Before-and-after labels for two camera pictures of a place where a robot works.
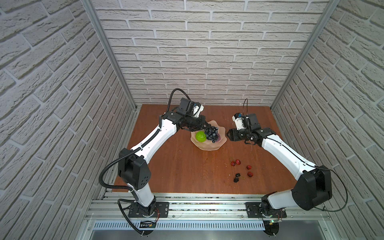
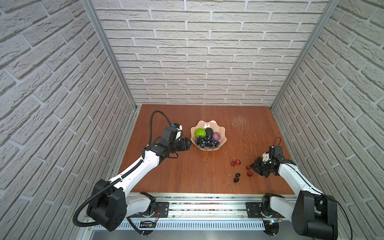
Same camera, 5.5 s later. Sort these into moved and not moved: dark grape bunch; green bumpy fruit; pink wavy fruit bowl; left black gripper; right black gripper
Moved: dark grape bunch; right black gripper; left black gripper
Not moved: green bumpy fruit; pink wavy fruit bowl
